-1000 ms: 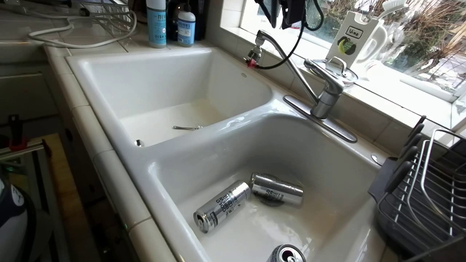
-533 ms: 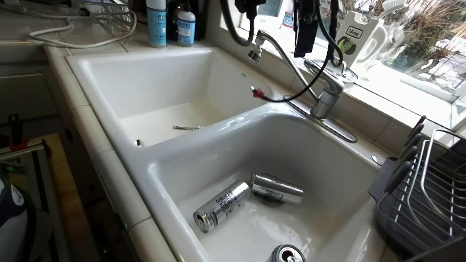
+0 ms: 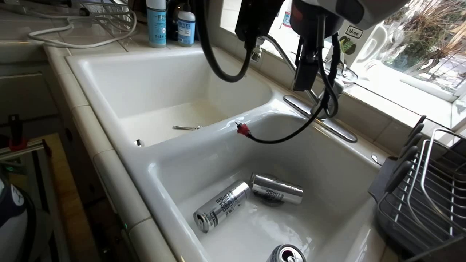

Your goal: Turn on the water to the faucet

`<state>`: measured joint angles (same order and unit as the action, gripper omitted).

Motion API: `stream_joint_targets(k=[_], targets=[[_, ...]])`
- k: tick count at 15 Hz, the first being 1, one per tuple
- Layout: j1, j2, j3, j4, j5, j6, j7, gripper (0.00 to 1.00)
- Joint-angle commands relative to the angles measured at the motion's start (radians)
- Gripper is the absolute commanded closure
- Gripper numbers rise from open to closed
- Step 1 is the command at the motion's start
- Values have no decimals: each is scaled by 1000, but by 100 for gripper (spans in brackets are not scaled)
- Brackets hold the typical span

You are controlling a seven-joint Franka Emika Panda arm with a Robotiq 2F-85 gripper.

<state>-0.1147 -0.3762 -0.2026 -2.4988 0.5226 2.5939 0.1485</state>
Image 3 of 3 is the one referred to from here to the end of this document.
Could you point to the white double sink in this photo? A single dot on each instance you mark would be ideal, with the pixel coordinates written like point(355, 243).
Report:
point(204, 153)

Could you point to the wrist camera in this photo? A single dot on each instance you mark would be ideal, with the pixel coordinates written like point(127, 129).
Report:
point(256, 16)

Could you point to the small blue-label soap bottle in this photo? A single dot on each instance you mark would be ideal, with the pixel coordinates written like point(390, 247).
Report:
point(186, 29)

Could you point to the silver drink can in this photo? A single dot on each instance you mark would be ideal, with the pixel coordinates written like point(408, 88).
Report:
point(285, 254)
point(222, 205)
point(276, 189)

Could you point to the window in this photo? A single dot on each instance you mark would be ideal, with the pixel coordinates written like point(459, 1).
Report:
point(426, 40)

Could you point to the tall blue-label soap bottle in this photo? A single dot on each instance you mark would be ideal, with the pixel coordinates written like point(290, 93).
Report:
point(156, 25)

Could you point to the chrome faucet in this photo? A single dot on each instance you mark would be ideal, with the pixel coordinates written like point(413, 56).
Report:
point(320, 120)

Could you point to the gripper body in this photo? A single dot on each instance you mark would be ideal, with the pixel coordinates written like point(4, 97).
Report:
point(309, 20)

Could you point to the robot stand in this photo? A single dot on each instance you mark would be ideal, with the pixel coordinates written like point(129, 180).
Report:
point(69, 203)

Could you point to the red and black clamp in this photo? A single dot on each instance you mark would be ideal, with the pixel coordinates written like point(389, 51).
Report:
point(16, 136)

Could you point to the grey dish rack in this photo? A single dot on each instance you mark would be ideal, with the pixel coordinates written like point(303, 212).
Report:
point(429, 207)

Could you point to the metal spoon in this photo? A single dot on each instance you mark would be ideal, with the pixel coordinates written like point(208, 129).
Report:
point(185, 127)

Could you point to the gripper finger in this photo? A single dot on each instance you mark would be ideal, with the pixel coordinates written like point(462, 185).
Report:
point(335, 47)
point(305, 74)

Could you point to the white pitcher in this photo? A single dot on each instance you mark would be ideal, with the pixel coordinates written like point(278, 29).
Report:
point(358, 42)

